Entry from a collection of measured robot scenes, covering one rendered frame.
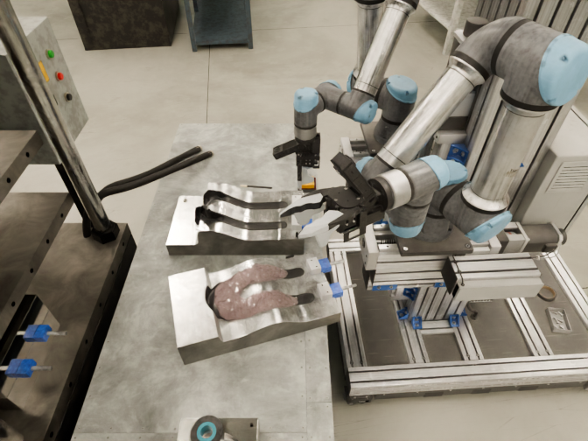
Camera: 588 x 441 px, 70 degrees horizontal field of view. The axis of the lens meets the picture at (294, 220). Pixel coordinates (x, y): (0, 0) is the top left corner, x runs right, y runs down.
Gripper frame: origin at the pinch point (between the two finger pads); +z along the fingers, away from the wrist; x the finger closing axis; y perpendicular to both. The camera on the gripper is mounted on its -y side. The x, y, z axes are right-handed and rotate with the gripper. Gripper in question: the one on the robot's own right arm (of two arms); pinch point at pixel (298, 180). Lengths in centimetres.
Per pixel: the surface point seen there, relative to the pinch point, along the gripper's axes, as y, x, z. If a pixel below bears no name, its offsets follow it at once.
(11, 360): -78, -65, 8
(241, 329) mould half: -17, -53, 13
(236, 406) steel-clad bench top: -18, -72, 21
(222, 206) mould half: -28.2, -4.7, 8.0
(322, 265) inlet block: 8.0, -28.1, 13.9
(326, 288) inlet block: 8.9, -38.4, 12.6
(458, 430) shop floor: 72, -54, 101
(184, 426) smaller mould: -30, -80, 14
